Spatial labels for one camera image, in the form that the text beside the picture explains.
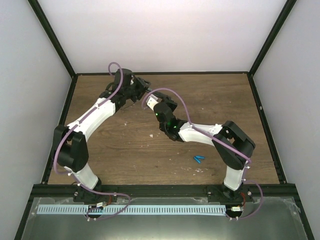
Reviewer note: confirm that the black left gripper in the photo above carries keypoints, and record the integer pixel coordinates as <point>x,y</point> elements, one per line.
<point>142,87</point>

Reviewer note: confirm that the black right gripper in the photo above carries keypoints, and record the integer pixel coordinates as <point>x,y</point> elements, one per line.
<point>167,100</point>

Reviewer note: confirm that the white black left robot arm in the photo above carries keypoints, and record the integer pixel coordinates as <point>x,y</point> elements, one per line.
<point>69,146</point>

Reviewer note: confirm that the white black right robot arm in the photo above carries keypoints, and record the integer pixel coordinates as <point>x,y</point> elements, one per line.
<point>233,145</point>

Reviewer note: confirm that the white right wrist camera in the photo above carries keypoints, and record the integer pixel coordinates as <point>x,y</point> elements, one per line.
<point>152,101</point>

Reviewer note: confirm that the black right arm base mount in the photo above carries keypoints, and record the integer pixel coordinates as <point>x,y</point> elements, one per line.
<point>221,193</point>

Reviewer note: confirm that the light blue slotted cable duct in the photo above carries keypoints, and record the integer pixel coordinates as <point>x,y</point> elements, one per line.
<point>69,209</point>

